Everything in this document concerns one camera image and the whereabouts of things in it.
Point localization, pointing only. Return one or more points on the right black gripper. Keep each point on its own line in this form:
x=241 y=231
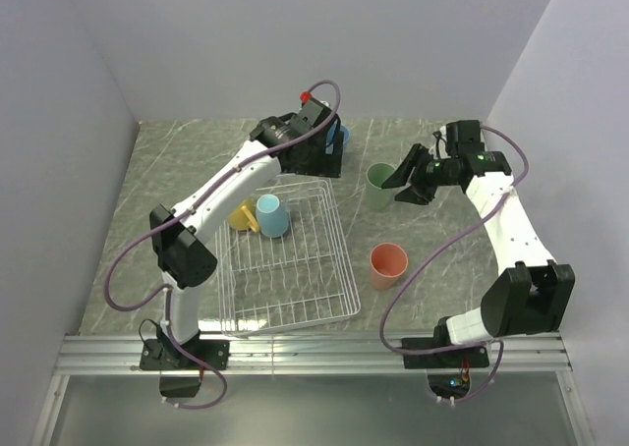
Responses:
x=417 y=157

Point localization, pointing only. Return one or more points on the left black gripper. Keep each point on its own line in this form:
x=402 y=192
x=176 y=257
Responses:
x=328 y=165

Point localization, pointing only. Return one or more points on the green plastic tumbler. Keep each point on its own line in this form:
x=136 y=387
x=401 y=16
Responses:
x=376 y=197

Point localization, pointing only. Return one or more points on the salmon pink plastic tumbler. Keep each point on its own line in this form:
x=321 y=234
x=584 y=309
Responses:
x=388 y=263

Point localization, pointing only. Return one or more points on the light blue ceramic mug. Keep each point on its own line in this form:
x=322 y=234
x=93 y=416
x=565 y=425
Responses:
x=272 y=216

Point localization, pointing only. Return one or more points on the yellow ceramic mug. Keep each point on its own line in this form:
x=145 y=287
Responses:
x=243 y=218

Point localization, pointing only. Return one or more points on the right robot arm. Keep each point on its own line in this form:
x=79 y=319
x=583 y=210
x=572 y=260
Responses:
x=531 y=292

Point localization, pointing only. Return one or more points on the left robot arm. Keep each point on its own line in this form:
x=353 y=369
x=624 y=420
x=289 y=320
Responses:
x=295 y=143

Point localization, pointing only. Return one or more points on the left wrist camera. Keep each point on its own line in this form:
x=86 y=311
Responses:
x=312 y=111

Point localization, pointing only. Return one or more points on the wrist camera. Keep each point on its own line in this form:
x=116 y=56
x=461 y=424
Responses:
x=442 y=139
x=312 y=111

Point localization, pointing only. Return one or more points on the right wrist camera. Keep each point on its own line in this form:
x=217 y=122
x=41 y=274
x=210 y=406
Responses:
x=442 y=139

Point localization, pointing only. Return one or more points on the white wire dish rack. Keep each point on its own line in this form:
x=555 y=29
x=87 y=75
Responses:
x=299 y=280

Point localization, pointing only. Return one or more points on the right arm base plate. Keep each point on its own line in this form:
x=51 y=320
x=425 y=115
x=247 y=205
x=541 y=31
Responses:
x=470 y=357

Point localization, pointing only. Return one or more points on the aluminium mounting rail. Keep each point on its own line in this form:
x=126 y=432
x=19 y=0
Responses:
x=329 y=353

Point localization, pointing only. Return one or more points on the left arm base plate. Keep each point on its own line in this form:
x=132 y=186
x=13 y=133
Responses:
x=160 y=354

